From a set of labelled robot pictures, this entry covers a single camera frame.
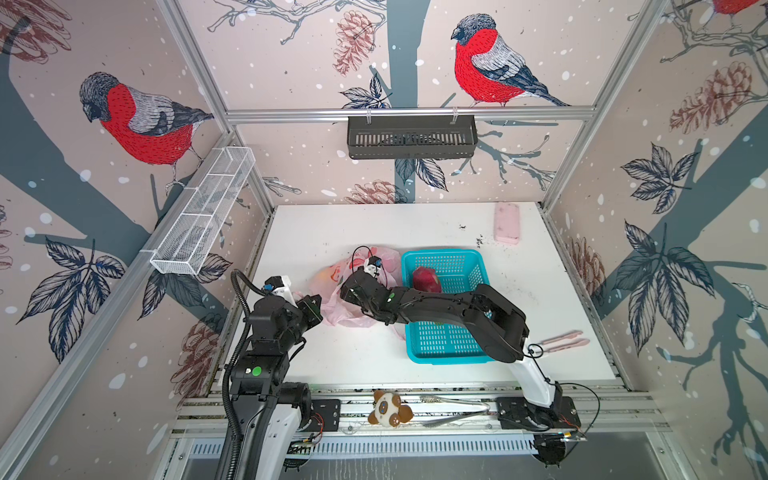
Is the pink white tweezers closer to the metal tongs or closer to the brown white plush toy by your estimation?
the metal tongs

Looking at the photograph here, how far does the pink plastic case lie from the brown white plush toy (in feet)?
2.21

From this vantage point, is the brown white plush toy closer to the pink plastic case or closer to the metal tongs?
the metal tongs

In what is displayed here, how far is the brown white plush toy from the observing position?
0.72 metres

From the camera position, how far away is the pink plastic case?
1.12 m

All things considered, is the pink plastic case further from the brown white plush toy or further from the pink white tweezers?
the brown white plush toy

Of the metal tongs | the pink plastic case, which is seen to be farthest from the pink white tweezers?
the pink plastic case

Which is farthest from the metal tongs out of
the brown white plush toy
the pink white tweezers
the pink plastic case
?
the pink plastic case

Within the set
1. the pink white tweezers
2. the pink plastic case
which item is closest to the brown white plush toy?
the pink white tweezers

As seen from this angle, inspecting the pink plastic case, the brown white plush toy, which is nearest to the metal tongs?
the brown white plush toy

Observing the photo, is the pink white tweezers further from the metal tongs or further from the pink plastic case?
the pink plastic case

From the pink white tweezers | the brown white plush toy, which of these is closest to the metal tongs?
the brown white plush toy
